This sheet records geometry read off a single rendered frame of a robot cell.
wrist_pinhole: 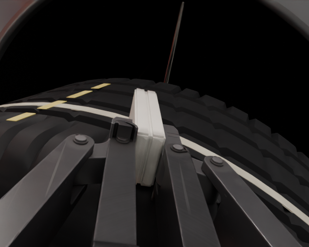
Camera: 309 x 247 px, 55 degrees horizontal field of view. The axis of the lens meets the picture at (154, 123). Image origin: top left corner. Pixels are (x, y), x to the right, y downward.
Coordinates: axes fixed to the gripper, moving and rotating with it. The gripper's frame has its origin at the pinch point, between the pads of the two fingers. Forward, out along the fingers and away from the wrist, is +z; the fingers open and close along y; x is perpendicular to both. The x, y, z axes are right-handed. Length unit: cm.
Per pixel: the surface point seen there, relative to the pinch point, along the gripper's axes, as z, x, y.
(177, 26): 55, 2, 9
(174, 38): 55, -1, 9
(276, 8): 22.5, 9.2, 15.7
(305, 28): 20.7, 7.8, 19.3
